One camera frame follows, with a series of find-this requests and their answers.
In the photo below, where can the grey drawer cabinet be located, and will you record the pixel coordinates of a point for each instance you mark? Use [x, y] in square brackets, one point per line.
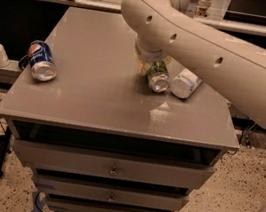
[98, 102]

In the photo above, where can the grey drawer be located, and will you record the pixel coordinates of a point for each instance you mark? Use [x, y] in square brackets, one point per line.
[110, 165]
[77, 206]
[107, 193]

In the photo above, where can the white plastic water bottle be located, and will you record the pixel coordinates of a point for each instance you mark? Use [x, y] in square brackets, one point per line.
[184, 84]

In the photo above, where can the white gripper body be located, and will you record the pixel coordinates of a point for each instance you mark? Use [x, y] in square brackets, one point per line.
[148, 57]

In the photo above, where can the top grey drawer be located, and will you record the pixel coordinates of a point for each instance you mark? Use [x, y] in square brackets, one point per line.
[110, 165]

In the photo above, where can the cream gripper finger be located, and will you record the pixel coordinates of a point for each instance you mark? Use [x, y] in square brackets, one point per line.
[142, 67]

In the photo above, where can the green soda can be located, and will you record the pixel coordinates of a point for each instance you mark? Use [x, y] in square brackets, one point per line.
[158, 77]

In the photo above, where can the bottom grey drawer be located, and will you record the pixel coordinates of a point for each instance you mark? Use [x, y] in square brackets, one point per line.
[77, 206]

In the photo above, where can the middle grey drawer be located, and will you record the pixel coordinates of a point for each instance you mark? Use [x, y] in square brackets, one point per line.
[107, 193]

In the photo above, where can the blue Pepsi can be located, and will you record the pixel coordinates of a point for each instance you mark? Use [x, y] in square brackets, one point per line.
[42, 63]

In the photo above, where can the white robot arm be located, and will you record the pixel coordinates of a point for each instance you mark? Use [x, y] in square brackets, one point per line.
[233, 67]

